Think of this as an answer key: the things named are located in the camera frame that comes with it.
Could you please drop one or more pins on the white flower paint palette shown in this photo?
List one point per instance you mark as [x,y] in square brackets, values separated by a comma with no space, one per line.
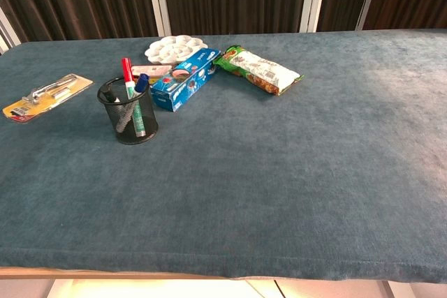
[174,48]

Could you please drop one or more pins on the blue Oreo cookie box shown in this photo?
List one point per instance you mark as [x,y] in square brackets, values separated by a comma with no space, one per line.
[185,81]

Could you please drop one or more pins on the green white snack bag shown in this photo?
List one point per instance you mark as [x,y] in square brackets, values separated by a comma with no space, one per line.
[260,69]

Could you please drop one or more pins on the pink eraser box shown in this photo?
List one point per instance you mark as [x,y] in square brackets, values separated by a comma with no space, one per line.
[148,70]

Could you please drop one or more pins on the black mesh pen holder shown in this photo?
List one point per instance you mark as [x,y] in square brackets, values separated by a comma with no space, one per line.
[136,125]

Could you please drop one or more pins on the blue cap marker pen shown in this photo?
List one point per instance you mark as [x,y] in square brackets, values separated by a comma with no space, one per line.
[140,83]

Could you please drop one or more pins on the yellow blister pack tool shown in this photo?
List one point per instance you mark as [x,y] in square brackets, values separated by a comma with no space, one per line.
[45,97]

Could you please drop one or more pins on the blue velvet tablecloth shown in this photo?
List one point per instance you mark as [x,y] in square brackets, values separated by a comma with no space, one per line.
[244,172]

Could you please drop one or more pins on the red cap marker pen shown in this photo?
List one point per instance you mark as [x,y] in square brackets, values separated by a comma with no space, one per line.
[130,83]

